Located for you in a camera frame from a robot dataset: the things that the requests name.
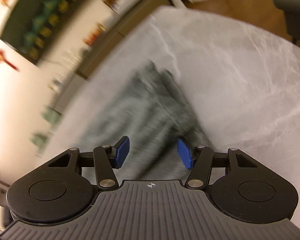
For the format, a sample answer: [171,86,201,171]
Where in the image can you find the long grey brown sideboard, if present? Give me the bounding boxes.
[75,0,172,81]

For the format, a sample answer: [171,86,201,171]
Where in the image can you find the green plastic child chair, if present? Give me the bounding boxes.
[43,106,62,126]
[31,132,50,153]

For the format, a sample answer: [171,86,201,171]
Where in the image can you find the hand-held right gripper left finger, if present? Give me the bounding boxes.
[44,136,130,191]

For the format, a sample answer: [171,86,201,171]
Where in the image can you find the dark patterned wall hanging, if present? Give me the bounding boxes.
[0,0,95,67]

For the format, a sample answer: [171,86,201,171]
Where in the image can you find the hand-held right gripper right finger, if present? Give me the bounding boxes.
[177,137,262,190]

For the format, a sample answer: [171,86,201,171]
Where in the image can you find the thin red wall tassel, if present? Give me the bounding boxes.
[0,39,18,72]

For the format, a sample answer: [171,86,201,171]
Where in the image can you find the grey sweatpants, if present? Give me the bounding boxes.
[77,59,214,180]

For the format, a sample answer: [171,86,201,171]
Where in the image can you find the fruit bowl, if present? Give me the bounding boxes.
[84,23,106,46]

